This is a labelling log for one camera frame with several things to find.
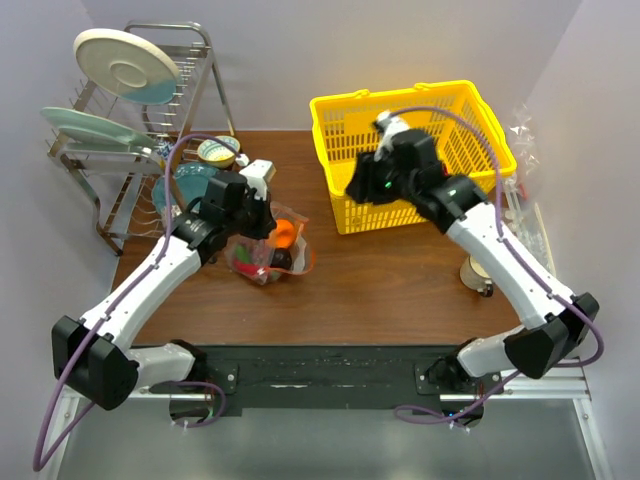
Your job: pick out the teal patterned bowl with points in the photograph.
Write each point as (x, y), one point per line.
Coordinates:
(218, 155)

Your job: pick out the teal scalloped plate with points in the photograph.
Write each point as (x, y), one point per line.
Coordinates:
(191, 179)

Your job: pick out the pale green plate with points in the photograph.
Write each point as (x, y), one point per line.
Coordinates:
(91, 129)

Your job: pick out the green chili pepper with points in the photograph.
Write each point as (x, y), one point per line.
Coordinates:
(242, 254)

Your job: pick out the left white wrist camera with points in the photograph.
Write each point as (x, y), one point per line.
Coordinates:
(258, 174)

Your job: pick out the cream ceramic mug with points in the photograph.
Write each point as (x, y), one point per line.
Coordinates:
(474, 277)

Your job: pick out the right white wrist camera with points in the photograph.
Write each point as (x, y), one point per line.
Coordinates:
(388, 126)

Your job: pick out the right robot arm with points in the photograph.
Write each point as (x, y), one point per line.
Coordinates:
(553, 320)

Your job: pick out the clear plastic bag pile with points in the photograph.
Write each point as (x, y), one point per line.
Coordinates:
(521, 190)

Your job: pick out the blue patterned small dish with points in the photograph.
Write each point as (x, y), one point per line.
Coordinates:
(164, 148)

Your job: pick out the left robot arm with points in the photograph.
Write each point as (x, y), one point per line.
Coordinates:
(93, 354)

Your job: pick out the clear zip top bag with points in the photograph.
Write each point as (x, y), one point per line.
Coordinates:
(262, 252)

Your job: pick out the white and blue plate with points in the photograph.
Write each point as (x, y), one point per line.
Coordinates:
(127, 66)

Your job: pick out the yellow plastic basket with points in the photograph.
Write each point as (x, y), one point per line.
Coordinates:
(343, 127)

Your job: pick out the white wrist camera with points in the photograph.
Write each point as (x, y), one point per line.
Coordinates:
(388, 126)
(258, 174)

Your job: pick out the metal dish rack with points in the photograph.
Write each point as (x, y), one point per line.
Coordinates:
(118, 179)

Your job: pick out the orange fruit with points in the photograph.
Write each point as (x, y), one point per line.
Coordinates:
(284, 235)

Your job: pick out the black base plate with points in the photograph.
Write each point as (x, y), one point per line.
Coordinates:
(323, 377)

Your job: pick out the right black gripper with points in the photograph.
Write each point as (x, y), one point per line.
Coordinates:
(363, 187)

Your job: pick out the aluminium rail frame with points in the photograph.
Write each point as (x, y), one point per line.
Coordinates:
(532, 429)

